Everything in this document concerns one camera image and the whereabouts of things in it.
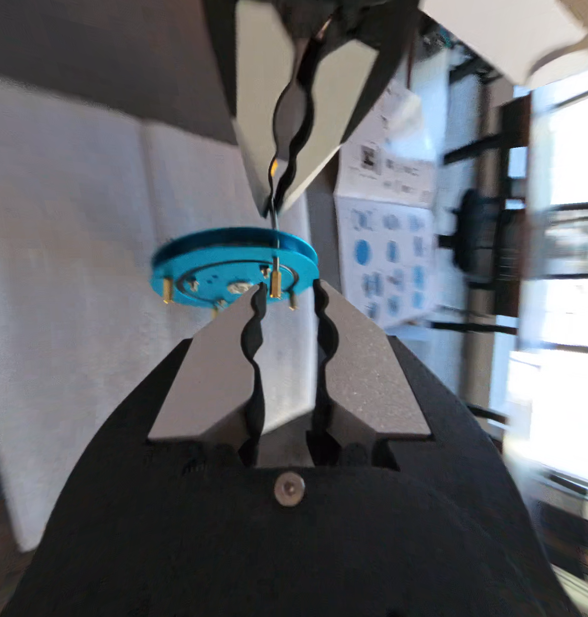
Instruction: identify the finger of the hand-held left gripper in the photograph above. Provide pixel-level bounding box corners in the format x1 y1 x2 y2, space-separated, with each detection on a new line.
274 38 380 215
233 0 299 218

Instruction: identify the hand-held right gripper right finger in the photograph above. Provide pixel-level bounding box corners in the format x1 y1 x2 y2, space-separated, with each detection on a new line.
306 280 432 467

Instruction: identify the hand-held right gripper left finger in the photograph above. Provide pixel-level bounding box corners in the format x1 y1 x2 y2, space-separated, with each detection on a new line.
148 283 268 467

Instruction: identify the orange-handled screwdriver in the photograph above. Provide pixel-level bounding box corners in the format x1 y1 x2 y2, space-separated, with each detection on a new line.
269 159 281 254

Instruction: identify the blue round metal base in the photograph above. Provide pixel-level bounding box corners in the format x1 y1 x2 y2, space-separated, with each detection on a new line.
151 227 321 306

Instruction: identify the dark grey desk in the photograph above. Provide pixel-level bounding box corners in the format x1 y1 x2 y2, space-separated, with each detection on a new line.
0 0 345 295

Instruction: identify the wood-edged black desk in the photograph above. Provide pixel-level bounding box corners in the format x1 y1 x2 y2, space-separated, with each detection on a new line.
431 94 534 339

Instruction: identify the open instruction booklet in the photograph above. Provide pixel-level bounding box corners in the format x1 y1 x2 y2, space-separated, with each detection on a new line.
334 79 442 334

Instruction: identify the orange cardboard box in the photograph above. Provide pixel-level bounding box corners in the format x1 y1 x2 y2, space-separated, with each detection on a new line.
418 0 588 91

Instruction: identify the black saddle stool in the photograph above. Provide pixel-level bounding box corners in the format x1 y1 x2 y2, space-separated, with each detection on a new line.
449 188 505 286

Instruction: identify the white foam sheet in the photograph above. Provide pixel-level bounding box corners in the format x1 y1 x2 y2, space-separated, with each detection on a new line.
0 72 320 553

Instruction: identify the black-framed grid window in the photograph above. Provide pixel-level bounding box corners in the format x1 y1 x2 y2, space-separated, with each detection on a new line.
506 29 588 483

